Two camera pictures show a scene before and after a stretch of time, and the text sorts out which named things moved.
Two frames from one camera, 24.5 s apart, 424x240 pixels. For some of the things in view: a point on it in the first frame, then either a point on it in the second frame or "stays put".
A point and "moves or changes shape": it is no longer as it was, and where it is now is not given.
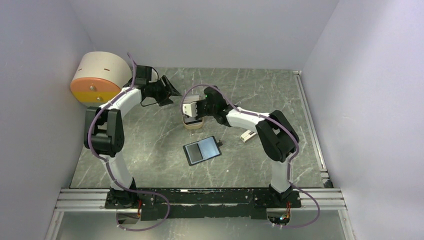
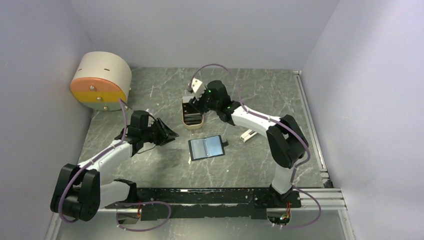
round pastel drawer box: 98,78 stays put
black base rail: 157,204 stays put
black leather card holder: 202,150 moves or changes shape
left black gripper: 169,89 → 163,138
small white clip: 247,135 stays put
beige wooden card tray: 190,122 stays put
